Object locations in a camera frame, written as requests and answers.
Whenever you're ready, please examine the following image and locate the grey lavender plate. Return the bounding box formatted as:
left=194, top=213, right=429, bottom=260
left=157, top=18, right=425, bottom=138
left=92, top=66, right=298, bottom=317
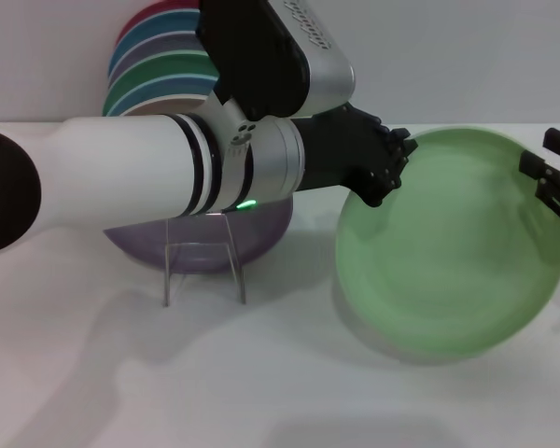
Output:
left=107, top=31, right=211, bottom=81

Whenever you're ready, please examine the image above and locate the light blue plate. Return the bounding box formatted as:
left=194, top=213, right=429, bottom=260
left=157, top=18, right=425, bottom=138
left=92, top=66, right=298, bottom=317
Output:
left=103, top=74, right=218, bottom=118

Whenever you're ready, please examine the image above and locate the teal plate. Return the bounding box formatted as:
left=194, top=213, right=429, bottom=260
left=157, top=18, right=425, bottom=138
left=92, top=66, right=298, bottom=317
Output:
left=107, top=8, right=202, bottom=72

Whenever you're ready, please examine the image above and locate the dark green plate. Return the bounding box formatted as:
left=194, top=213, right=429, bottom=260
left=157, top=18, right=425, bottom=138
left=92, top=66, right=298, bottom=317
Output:
left=103, top=50, right=218, bottom=111

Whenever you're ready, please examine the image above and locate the black silver wrist camera housing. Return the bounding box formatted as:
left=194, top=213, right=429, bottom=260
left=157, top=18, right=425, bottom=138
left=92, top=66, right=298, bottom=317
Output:
left=194, top=0, right=357, bottom=120

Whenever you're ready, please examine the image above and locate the lavender purple plate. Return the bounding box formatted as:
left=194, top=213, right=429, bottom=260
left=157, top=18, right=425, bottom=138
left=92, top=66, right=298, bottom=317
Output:
left=103, top=193, right=295, bottom=275

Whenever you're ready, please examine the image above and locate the red plate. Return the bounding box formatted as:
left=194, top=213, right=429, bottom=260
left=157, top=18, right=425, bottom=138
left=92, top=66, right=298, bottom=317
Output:
left=115, top=0, right=202, bottom=48

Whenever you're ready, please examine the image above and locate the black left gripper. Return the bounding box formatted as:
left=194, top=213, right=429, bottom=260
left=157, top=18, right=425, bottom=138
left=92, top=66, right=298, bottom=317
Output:
left=289, top=103, right=419, bottom=209

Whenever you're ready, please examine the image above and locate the light green plate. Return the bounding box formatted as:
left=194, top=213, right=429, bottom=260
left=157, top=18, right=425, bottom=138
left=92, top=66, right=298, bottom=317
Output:
left=333, top=128, right=560, bottom=366

